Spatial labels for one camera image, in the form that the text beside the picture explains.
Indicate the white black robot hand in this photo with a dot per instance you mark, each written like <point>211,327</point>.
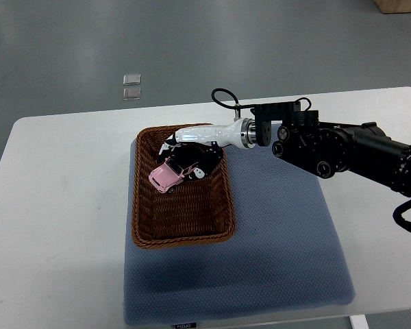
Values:
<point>241,134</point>

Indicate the pink toy car black roof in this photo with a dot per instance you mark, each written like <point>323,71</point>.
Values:
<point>170,174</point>

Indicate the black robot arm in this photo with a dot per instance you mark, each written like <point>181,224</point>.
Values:
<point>299,138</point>

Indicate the brown wicker basket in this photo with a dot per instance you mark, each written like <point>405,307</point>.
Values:
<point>195,213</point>

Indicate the lower metal floor plate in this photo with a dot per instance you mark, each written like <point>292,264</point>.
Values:
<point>132,93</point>

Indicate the metal floor plate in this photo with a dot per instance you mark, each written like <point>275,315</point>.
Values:
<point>132,93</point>
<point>131,79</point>

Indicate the upper metal floor plate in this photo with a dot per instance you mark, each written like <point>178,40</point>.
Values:
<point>131,79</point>

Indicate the blue grey foam mat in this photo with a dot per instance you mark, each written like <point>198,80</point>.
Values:
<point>284,255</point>

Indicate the white table leg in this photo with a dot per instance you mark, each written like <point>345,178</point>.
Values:
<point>358,322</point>

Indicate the wooden box corner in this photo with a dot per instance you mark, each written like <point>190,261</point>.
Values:
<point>394,6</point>

